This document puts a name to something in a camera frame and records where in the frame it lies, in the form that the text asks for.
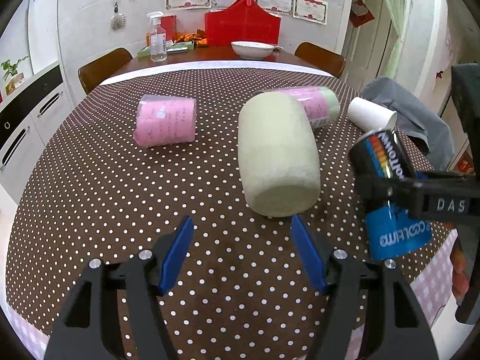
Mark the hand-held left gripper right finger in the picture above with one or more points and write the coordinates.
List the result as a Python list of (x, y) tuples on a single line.
[(307, 258)]

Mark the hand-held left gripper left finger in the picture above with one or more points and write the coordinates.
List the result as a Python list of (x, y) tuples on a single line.
[(176, 255)]

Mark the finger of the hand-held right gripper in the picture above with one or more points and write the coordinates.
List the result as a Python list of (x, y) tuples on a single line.
[(431, 200)]

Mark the black and blue printed cup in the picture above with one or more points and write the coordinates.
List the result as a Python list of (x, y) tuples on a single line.
[(393, 232)]

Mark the pale green fuzzy cup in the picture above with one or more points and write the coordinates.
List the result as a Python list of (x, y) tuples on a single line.
[(277, 150)]

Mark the white paper cup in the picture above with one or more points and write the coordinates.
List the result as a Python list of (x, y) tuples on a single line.
[(369, 114)]

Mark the pink clear plastic cup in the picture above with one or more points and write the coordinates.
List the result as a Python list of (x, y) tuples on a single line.
[(165, 123)]

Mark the pink and green cup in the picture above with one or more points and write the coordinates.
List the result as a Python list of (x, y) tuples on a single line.
[(318, 107)]

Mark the grey garment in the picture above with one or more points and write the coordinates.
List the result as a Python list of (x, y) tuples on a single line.
[(412, 120)]

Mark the brown polka dot tablecloth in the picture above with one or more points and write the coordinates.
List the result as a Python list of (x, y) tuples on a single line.
[(112, 195)]

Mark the pale green curtain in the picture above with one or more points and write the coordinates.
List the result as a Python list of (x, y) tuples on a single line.
[(393, 15)]

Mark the white door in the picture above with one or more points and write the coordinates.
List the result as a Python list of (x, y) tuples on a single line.
[(369, 37)]

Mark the red door ornament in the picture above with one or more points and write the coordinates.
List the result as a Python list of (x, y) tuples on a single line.
[(362, 13)]

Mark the brown chair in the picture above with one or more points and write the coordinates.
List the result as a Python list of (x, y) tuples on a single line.
[(322, 58), (101, 67)]

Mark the white cabinet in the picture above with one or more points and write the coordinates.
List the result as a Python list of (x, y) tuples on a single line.
[(30, 112)]

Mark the green tray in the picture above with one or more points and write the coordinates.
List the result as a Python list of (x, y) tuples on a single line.
[(176, 49)]

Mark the clear spray bottle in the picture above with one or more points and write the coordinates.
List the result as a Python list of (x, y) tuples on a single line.
[(157, 41)]

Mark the white bowl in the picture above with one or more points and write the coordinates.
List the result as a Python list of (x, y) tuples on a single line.
[(252, 48)]

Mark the pile of snack packets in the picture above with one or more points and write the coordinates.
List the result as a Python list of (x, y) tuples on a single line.
[(191, 38)]

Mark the red box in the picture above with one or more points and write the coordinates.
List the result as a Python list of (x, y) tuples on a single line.
[(169, 28)]

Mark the red bag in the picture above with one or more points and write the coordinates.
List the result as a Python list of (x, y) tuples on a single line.
[(243, 26)]

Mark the hanging keys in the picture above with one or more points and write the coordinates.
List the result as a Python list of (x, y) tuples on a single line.
[(117, 17)]

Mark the green potted plant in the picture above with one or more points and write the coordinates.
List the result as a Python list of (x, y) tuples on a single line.
[(11, 66)]

